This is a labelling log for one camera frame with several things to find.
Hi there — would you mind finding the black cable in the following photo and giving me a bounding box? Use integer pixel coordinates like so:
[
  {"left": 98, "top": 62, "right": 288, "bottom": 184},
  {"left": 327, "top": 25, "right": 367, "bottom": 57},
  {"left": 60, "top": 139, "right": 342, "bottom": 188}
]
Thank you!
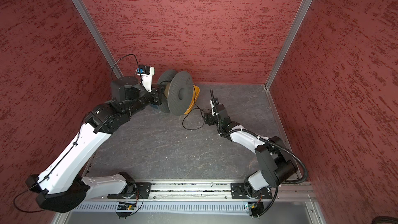
[{"left": 160, "top": 80, "right": 212, "bottom": 131}]

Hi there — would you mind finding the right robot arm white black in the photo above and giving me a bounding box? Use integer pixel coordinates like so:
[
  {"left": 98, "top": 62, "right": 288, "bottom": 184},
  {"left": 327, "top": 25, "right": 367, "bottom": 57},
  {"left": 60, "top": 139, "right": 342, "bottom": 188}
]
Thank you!
[{"left": 204, "top": 89, "right": 298, "bottom": 198}]

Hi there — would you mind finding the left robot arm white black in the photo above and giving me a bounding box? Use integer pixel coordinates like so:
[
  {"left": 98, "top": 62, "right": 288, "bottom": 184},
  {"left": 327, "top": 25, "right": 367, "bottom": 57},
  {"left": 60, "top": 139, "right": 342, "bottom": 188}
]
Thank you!
[{"left": 26, "top": 76, "right": 166, "bottom": 213}]

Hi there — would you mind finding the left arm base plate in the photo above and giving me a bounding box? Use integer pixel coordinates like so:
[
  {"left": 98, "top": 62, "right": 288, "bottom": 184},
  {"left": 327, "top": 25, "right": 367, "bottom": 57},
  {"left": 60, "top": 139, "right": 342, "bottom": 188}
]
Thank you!
[{"left": 107, "top": 182, "right": 152, "bottom": 200}]

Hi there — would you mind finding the white vented cable duct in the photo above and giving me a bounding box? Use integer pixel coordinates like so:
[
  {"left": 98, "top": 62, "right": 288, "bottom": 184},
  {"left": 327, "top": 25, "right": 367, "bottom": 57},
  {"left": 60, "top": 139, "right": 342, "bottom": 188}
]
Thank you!
[{"left": 73, "top": 201, "right": 249, "bottom": 215}]

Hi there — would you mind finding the aluminium front rail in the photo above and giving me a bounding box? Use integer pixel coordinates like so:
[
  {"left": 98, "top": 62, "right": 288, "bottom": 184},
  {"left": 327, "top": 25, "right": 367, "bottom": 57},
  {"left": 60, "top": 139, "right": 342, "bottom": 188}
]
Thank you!
[{"left": 65, "top": 179, "right": 316, "bottom": 202}]

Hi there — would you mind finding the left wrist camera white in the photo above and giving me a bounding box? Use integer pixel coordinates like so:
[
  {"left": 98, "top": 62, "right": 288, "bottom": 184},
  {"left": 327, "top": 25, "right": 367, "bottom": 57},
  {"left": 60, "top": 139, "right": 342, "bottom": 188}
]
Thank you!
[{"left": 137, "top": 65, "right": 155, "bottom": 92}]

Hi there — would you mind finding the teal plastic bin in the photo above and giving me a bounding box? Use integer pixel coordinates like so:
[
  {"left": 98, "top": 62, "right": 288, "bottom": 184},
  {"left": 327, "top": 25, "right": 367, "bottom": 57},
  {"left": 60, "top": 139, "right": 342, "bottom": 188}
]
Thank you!
[{"left": 150, "top": 104, "right": 159, "bottom": 110}]

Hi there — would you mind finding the right aluminium corner post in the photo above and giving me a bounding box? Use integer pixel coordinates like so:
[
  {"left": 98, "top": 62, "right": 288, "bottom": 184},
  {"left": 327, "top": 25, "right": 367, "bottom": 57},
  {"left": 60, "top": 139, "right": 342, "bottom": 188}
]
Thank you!
[{"left": 265, "top": 0, "right": 313, "bottom": 90}]

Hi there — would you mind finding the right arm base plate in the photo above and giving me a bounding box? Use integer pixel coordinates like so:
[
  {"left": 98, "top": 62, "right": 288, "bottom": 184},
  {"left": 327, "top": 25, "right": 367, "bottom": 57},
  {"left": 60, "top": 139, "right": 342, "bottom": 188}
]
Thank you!
[{"left": 230, "top": 183, "right": 273, "bottom": 200}]

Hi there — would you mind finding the yellow plastic bin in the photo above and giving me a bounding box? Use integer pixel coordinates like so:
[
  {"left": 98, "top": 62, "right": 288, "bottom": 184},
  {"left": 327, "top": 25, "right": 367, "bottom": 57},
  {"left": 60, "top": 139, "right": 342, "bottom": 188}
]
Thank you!
[{"left": 184, "top": 85, "right": 200, "bottom": 115}]

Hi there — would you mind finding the grey cable spool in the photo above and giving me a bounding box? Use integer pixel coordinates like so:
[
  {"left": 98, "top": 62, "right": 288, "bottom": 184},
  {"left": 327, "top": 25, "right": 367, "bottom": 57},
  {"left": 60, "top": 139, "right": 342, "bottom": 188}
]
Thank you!
[{"left": 157, "top": 69, "right": 193, "bottom": 116}]

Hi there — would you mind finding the aluminium corner post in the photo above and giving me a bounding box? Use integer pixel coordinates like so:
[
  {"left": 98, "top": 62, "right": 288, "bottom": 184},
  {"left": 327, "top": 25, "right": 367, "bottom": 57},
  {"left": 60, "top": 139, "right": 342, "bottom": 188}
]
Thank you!
[
  {"left": 72, "top": 0, "right": 123, "bottom": 78},
  {"left": 265, "top": 0, "right": 313, "bottom": 90}
]

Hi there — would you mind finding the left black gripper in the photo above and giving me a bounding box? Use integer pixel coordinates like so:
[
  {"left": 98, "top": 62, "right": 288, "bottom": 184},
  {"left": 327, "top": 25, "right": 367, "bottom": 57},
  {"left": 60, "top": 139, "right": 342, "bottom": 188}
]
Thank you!
[{"left": 124, "top": 83, "right": 165, "bottom": 117}]

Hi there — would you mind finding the left aluminium corner post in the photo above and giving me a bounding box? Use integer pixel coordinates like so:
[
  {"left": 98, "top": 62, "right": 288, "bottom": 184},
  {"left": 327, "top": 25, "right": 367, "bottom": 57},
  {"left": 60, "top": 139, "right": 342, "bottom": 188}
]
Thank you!
[{"left": 72, "top": 0, "right": 123, "bottom": 78}]

